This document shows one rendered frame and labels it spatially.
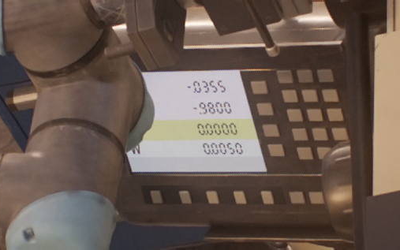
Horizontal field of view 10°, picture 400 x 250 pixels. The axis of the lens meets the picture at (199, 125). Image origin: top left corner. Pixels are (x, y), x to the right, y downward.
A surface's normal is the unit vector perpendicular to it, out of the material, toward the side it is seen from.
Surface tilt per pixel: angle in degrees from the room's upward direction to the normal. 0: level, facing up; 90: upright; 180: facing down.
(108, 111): 64
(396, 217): 0
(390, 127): 0
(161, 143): 71
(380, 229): 0
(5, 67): 90
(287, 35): 15
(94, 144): 52
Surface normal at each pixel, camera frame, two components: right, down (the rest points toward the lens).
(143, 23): -0.36, -0.32
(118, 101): 0.75, -0.39
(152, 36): -0.06, 0.73
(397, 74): -0.36, -0.65
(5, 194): -0.14, -0.22
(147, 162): -0.40, 0.50
